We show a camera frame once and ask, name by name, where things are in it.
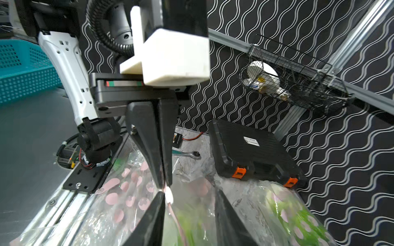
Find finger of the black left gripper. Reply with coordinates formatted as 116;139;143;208
125;101;163;189
158;99;178;187

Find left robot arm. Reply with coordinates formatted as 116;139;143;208
8;1;179;189

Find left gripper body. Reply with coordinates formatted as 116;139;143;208
89;73;189;118

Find white items in black basket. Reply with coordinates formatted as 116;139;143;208
241;60;291;101

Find ratchet wrench green handle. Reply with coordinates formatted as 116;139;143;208
172;150;201;159

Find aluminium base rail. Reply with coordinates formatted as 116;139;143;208
18;132;130;246

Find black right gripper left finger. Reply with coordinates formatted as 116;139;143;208
123;192;166;246

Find teal plastic basket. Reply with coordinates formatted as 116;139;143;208
1;40;62;105

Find small connector board with wires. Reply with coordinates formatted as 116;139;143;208
172;132;204;149

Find black wire wall basket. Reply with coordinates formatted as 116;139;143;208
239;34;355;116

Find zip-top bag with cabbage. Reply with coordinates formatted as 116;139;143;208
9;144;173;246
262;181;337;246
163;172;278;246

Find black tool case orange latches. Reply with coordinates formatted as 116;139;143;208
208;119;307;189

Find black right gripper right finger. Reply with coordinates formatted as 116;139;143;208
214;188;258;246

